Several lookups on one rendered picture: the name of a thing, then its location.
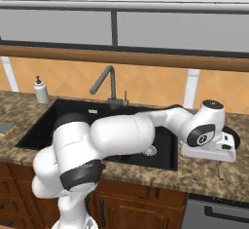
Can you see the white soap dispenser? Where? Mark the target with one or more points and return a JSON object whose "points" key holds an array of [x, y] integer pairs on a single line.
{"points": [[41, 91]]}

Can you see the wooden cupboard door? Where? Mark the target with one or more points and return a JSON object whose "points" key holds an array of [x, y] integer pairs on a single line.
{"points": [[136, 216]]}

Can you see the black kitchen sink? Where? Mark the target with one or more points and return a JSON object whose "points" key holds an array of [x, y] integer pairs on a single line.
{"points": [[42, 129]]}

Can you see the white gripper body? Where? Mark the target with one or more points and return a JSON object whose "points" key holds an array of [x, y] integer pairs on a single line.
{"points": [[207, 153]]}

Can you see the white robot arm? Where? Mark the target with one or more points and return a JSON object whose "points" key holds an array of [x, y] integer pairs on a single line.
{"points": [[120, 135]]}

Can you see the wooden drawer front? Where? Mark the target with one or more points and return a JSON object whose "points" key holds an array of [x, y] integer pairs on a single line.
{"points": [[9, 190], [16, 216]]}

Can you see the grey sink tap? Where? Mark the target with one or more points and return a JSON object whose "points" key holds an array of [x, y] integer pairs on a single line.
{"points": [[112, 83]]}

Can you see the wooden panel under sink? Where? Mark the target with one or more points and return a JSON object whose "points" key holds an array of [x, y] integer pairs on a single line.
{"points": [[142, 189]]}

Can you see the wooden window ledge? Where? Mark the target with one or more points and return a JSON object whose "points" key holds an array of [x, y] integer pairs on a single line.
{"points": [[146, 59]]}

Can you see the grey and yellow sponge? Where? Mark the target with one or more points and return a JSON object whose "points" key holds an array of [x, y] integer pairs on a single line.
{"points": [[6, 128]]}

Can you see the grey dishwasher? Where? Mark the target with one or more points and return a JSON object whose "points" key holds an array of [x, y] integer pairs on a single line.
{"points": [[194, 216]]}

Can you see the grey window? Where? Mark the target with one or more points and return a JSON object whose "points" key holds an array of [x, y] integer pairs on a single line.
{"points": [[162, 28]]}

